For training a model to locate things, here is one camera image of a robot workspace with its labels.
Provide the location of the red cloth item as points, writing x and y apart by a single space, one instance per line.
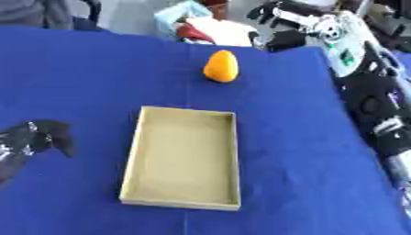
192 33

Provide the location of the black chair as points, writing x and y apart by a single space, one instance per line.
92 15

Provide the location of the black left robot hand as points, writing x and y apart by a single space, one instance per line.
37 136

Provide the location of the light blue bag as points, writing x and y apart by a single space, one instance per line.
176 13

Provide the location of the tan cardboard box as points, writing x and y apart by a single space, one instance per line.
184 159

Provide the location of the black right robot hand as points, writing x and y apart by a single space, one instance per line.
286 14

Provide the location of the white bag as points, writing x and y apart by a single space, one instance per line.
230 30

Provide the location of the orange toy mango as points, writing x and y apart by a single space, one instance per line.
221 66

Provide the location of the person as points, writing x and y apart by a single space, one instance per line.
32 12

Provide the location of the silver and black right robot arm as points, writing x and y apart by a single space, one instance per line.
374 101

